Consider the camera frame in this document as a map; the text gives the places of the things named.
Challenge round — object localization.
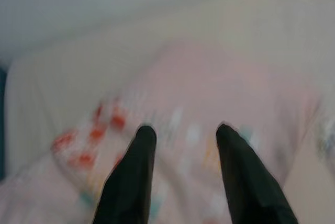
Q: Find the cream sheeted bed mattress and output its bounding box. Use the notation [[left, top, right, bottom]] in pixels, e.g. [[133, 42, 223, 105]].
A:
[[5, 0, 335, 183]]

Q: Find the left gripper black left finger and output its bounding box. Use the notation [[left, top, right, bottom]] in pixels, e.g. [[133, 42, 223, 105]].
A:
[[91, 125, 158, 224]]

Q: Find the pink patterned pillow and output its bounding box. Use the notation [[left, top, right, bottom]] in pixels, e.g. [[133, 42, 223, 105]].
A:
[[0, 38, 335, 224]]

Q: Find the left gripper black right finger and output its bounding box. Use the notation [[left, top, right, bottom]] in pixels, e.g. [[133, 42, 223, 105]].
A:
[[216, 123, 299, 224]]

